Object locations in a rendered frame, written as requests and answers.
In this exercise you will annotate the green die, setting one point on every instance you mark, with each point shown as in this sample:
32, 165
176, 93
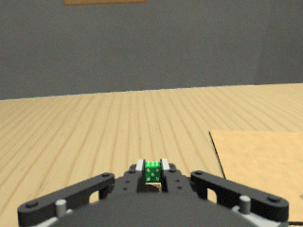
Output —
152, 172

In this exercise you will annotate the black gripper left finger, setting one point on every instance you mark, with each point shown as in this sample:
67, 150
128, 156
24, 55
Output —
46, 209

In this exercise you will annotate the tan square mat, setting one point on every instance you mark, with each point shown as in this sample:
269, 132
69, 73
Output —
266, 160

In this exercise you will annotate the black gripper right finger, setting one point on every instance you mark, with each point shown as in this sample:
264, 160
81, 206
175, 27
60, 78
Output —
262, 208

